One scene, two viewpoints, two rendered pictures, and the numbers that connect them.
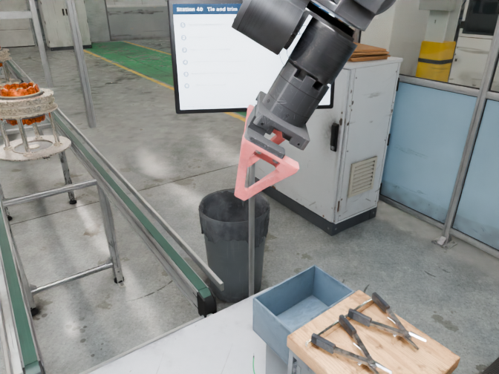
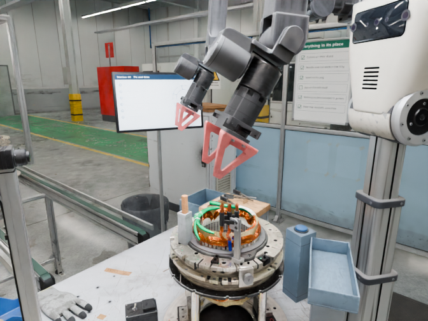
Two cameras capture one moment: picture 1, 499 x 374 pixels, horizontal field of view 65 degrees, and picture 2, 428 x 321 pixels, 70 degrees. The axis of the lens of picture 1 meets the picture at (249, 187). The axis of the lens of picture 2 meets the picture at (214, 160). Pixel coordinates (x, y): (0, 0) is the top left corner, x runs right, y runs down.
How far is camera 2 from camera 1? 59 cm
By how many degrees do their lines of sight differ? 19
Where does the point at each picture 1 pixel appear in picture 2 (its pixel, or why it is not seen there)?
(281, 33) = (190, 72)
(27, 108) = not seen: outside the picture
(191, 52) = (125, 99)
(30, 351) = (41, 269)
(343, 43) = (210, 75)
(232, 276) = not seen: hidden behind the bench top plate
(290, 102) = (195, 95)
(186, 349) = (139, 252)
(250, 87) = (158, 117)
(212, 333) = (153, 244)
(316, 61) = (202, 81)
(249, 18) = (180, 67)
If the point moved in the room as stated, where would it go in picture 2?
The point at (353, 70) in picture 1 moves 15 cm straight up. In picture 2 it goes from (210, 116) to (210, 101)
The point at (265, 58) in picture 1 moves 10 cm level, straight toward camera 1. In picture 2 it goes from (165, 102) to (167, 103)
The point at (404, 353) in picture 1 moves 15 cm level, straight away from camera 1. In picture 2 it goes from (248, 205) to (253, 192)
